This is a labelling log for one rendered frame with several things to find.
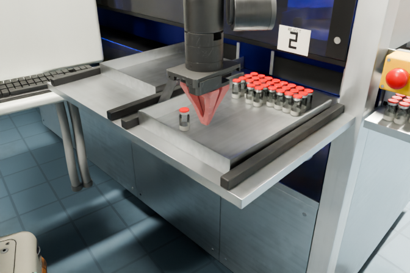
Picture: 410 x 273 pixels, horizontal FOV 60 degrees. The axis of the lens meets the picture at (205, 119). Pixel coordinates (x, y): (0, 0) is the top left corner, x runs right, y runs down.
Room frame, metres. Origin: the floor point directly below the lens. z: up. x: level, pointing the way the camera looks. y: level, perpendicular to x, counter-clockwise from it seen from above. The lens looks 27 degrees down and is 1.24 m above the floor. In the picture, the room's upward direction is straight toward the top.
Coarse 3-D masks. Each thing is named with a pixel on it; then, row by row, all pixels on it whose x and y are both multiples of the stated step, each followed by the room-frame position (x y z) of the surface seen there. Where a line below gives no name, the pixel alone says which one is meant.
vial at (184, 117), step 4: (180, 112) 0.65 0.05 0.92; (188, 112) 0.65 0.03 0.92; (180, 116) 0.64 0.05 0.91; (184, 116) 0.64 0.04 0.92; (188, 116) 0.64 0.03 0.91; (180, 120) 0.64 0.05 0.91; (184, 120) 0.64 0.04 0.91; (188, 120) 0.64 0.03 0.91; (180, 124) 0.64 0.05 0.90; (184, 124) 0.64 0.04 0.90; (188, 124) 0.64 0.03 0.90; (180, 128) 0.65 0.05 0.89; (184, 128) 0.64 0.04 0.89; (188, 128) 0.64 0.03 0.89
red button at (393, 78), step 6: (390, 72) 0.65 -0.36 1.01; (396, 72) 0.64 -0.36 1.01; (402, 72) 0.64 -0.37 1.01; (390, 78) 0.64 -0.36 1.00; (396, 78) 0.64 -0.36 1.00; (402, 78) 0.63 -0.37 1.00; (408, 78) 0.64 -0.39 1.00; (390, 84) 0.64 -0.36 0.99; (396, 84) 0.64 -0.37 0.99; (402, 84) 0.63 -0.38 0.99
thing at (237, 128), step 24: (240, 96) 0.82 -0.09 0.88; (144, 120) 0.66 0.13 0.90; (168, 120) 0.69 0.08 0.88; (192, 120) 0.69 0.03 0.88; (216, 120) 0.69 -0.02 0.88; (240, 120) 0.69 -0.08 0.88; (264, 120) 0.69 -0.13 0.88; (288, 120) 0.69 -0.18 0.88; (192, 144) 0.55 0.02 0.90; (216, 144) 0.59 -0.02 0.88; (240, 144) 0.59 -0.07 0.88; (264, 144) 0.55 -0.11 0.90; (216, 168) 0.51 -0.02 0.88
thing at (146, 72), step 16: (160, 48) 1.14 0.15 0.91; (176, 48) 1.19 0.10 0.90; (112, 64) 1.01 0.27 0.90; (128, 64) 1.05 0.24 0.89; (144, 64) 1.07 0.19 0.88; (160, 64) 1.07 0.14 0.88; (176, 64) 1.07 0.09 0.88; (240, 64) 1.03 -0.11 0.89; (128, 80) 0.89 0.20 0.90; (144, 80) 0.93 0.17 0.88; (160, 80) 0.93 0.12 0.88; (176, 80) 0.85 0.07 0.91
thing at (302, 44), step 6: (282, 30) 0.86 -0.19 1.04; (288, 30) 0.85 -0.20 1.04; (294, 30) 0.84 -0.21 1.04; (300, 30) 0.83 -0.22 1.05; (306, 30) 0.82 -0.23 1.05; (282, 36) 0.86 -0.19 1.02; (288, 36) 0.85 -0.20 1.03; (294, 36) 0.84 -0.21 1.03; (300, 36) 0.83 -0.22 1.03; (306, 36) 0.82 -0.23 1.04; (282, 42) 0.86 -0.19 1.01; (288, 42) 0.85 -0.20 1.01; (294, 42) 0.84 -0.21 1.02; (300, 42) 0.83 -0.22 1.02; (306, 42) 0.81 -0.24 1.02; (282, 48) 0.86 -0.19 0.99; (288, 48) 0.85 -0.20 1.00; (300, 48) 0.82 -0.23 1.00; (306, 48) 0.81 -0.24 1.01; (300, 54) 0.82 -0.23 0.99; (306, 54) 0.81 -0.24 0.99
